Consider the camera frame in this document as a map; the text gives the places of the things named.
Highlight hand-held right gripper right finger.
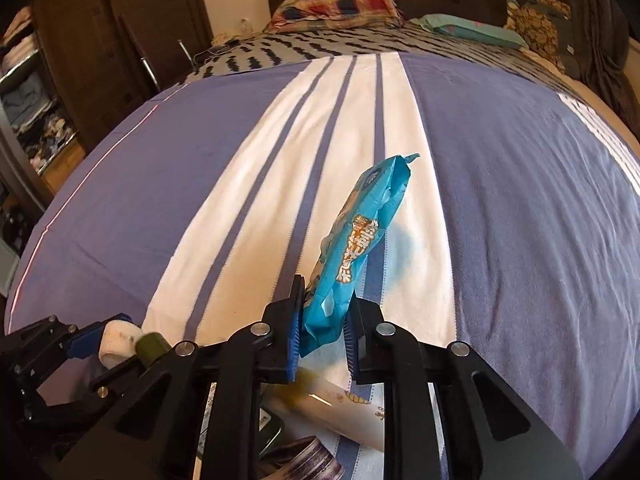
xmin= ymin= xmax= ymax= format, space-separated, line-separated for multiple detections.
xmin=345 ymin=296 xmax=586 ymax=480

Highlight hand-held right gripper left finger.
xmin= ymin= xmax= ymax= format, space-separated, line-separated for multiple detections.
xmin=60 ymin=274 xmax=307 ymax=480

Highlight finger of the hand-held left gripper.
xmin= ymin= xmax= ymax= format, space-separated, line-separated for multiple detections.
xmin=30 ymin=360 xmax=151 ymax=423
xmin=7 ymin=314 xmax=133 ymax=361

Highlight white cylinder with green cap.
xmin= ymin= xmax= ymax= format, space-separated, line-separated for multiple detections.
xmin=97 ymin=320 xmax=168 ymax=368

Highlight blue snack packet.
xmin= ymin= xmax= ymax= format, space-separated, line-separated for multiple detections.
xmin=300 ymin=154 xmax=421 ymax=358

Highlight white bottle yellow label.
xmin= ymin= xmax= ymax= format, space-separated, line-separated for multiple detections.
xmin=262 ymin=367 xmax=387 ymax=448

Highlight striped foil wrapper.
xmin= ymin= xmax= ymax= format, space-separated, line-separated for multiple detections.
xmin=262 ymin=437 xmax=346 ymax=480

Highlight blue white striped blanket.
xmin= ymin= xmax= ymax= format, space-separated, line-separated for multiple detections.
xmin=5 ymin=52 xmax=640 ymax=480

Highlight folded clothes on wardrobe shelves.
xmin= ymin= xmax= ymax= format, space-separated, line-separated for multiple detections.
xmin=0 ymin=7 xmax=83 ymax=171

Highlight dark folding chair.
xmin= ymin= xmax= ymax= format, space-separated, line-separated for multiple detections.
xmin=117 ymin=12 xmax=201 ymax=96

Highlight black white patterned bed sheet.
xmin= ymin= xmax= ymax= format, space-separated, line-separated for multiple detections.
xmin=182 ymin=20 xmax=591 ymax=86

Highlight red blue plaid pillow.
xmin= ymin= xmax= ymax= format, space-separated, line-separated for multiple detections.
xmin=263 ymin=0 xmax=403 ymax=33

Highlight teal pillow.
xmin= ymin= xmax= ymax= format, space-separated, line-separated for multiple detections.
xmin=412 ymin=12 xmax=528 ymax=51

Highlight dark wooden wardrobe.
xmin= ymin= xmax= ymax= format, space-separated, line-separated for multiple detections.
xmin=0 ymin=0 xmax=213 ymax=196

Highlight patterned cushions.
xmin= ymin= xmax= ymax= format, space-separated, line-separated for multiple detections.
xmin=505 ymin=0 xmax=581 ymax=78

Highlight brown curtain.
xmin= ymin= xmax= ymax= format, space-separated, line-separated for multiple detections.
xmin=520 ymin=0 xmax=638 ymax=131

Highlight white charger cable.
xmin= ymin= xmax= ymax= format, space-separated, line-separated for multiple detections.
xmin=192 ymin=35 xmax=266 ymax=61

